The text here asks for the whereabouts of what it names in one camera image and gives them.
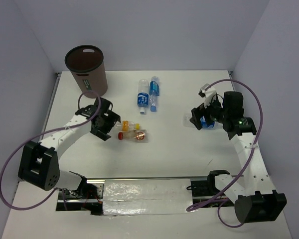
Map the blue label bottle white cap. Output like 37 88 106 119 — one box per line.
137 79 149 115

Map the brown cylindrical waste bin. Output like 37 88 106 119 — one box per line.
64 45 108 99

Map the silver foil tape sheet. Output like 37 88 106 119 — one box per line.
102 179 192 216

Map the crushed blue label bottle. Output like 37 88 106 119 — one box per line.
183 113 222 130

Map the bottle with red cap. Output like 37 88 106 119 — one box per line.
118 129 149 143

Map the purple cable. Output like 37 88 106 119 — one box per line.
186 79 263 229
0 90 102 210

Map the clear bottle blue cap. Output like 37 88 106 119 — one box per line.
149 76 159 112

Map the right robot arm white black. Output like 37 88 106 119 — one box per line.
190 89 287 224

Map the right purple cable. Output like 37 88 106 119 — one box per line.
186 79 263 229

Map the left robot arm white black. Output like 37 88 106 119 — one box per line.
18 98 121 198

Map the bottle with yellow cap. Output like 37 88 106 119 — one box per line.
115 120 140 132

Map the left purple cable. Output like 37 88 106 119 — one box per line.
0 90 102 210

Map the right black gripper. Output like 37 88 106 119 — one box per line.
189 95 228 130

